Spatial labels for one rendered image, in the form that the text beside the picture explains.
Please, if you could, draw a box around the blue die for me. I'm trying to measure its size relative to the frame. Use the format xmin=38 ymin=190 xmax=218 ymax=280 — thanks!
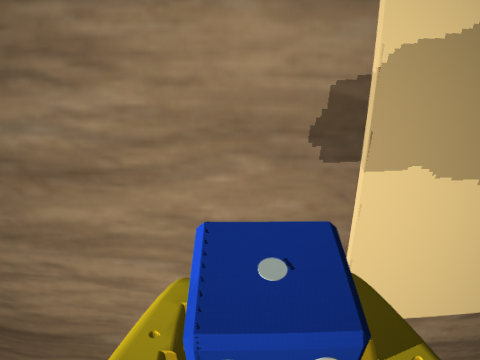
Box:
xmin=183 ymin=221 xmax=371 ymax=360

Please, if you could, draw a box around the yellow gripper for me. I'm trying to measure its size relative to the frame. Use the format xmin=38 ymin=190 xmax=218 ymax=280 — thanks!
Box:
xmin=108 ymin=273 xmax=441 ymax=360

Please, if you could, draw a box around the tan flat mat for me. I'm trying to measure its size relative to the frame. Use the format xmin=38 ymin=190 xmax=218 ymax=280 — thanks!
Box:
xmin=347 ymin=0 xmax=480 ymax=319

